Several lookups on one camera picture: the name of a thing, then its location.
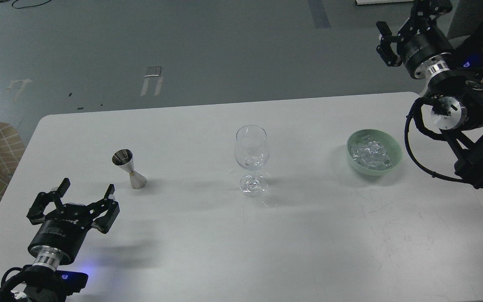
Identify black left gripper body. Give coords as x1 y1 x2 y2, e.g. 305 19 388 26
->
28 204 99 265

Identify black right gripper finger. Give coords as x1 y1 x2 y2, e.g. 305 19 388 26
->
409 0 453 29
376 21 405 67

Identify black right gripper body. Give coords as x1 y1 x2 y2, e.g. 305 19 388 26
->
397 21 454 80

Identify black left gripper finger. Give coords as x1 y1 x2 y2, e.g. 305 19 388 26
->
86 184 119 234
26 178 71 225

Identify steel cocktail jigger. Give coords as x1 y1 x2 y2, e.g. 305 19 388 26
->
112 149 147 190

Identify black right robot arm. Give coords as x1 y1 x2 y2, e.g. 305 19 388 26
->
376 0 483 189

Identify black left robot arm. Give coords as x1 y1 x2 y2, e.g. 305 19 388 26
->
0 178 119 302

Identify clear ice cubes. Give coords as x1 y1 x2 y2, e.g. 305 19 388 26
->
349 139 395 171

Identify clear wine glass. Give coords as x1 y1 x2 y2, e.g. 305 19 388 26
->
234 125 270 197

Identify grey office chair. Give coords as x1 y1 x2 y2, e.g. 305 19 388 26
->
447 0 483 39

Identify green bowl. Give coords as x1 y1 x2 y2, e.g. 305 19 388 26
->
346 129 403 177

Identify black floor cable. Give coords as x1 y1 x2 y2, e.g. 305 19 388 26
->
0 0 53 17

